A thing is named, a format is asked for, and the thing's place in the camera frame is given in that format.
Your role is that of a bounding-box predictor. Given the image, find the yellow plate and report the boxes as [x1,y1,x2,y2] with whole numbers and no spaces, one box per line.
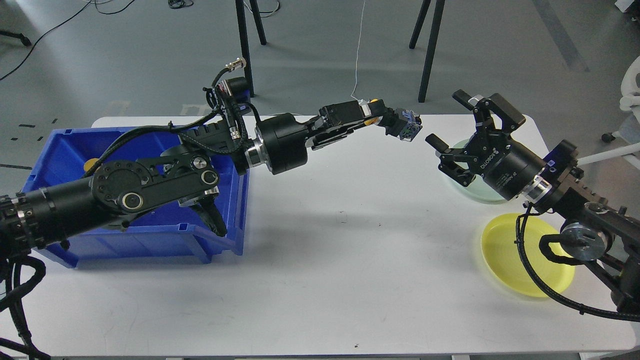
[480,213,576,298]

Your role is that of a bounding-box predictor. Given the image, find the black tripod legs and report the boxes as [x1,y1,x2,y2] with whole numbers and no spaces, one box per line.
[234,0,267,98]
[408,0,446,103]

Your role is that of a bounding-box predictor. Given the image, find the yellow push button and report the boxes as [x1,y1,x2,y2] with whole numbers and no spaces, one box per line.
[364,108,423,142]
[83,157,99,173]

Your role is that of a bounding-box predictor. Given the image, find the black floor cable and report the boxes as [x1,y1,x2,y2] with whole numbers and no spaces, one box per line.
[0,0,137,81]

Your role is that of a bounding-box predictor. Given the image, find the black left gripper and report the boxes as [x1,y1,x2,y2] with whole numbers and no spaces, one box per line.
[255,100,387,175]

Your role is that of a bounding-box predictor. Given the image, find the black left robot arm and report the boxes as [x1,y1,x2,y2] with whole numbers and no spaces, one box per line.
[1,57,403,360]

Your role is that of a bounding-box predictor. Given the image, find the white charger cable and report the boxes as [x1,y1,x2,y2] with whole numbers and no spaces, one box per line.
[351,0,373,108]

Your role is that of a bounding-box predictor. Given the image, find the blue plastic bin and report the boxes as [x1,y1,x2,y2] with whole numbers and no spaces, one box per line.
[22,127,250,269]

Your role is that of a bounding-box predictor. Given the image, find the white office chair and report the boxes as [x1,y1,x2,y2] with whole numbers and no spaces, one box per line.
[578,57,640,169]

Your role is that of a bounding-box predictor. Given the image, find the black tripod legs left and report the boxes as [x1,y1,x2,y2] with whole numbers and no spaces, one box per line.
[234,0,267,98]

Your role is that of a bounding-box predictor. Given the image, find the black tripod legs right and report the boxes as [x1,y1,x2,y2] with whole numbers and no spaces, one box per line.
[408,0,446,103]

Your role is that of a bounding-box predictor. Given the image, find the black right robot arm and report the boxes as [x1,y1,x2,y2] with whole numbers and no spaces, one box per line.
[426,89,640,322]

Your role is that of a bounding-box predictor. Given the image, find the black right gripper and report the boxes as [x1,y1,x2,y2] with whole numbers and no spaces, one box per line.
[425,89,546,200]

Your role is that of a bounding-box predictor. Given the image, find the light green plate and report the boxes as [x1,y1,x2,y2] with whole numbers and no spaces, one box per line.
[448,139,510,206]

